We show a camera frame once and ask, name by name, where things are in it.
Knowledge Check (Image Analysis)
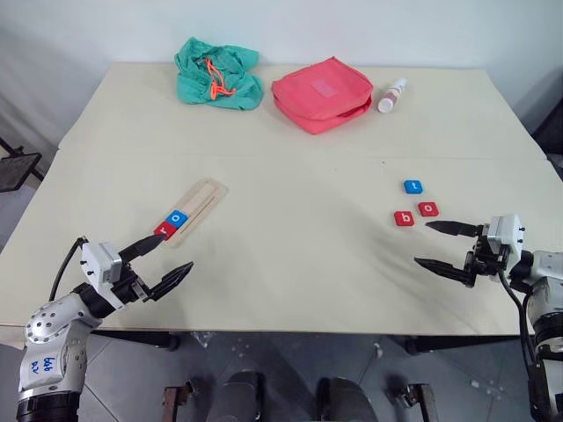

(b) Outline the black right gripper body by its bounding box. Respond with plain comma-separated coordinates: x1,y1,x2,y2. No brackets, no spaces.
464,222,511,288

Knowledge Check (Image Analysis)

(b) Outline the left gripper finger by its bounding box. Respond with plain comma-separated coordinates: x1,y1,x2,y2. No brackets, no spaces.
117,233,171,266
146,260,195,302

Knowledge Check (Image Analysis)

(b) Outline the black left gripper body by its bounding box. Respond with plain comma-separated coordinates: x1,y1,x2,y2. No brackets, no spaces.
109,258,156,311

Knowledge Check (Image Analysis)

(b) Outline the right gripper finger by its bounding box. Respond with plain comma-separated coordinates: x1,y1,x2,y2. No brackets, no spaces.
425,220,481,238
413,257,469,287

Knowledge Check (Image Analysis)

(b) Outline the red letter tile r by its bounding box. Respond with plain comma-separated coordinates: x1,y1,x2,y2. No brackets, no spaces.
153,221,178,241

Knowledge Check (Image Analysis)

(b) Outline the blue letter tile o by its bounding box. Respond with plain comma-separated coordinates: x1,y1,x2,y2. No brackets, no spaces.
165,209,190,230

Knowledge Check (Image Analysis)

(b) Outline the wooden letter tile rack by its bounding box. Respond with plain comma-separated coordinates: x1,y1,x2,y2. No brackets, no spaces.
156,178,230,248

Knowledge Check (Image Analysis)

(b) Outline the dark grey rounded shape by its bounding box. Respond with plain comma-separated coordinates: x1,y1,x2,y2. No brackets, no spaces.
217,370,267,422
316,376,379,422

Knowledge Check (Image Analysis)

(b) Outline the white bottle with pink label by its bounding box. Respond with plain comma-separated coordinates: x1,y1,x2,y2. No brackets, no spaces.
377,77,408,114

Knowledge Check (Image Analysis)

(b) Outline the black metal stand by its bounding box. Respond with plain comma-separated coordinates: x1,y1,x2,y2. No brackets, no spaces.
0,136,44,193

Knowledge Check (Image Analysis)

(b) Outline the pink zip pouch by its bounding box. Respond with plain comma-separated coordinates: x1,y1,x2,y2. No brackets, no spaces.
270,55,375,135

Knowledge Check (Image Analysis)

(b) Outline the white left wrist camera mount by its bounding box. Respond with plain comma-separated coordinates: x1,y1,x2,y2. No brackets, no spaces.
81,241,122,285

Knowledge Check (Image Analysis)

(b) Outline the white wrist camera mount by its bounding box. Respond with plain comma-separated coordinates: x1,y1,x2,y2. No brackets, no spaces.
488,214,524,265
81,241,122,285

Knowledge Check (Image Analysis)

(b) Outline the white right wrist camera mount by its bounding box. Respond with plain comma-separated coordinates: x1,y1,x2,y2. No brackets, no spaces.
488,214,524,265

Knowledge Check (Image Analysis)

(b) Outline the black table frame bar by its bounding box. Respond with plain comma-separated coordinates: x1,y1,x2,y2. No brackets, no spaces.
404,336,523,355
90,331,181,352

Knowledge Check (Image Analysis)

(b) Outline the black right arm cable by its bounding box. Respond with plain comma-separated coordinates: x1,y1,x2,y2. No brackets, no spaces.
499,270,545,397

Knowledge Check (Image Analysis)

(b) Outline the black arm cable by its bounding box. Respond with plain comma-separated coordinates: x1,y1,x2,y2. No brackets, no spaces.
48,236,89,304
499,270,545,397

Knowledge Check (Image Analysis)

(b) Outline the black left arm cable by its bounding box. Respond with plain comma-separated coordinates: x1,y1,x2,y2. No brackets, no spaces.
48,236,89,304

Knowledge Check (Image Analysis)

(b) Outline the rusty metal bracket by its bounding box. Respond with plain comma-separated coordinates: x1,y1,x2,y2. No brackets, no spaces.
162,380,197,422
386,382,436,422

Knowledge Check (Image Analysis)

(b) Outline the green drawstring cloth bag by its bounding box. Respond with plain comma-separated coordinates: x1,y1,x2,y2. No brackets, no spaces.
173,36,265,112

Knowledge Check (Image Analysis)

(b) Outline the orange drawstring cord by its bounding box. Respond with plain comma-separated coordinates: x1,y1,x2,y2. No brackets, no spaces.
200,58,238,100

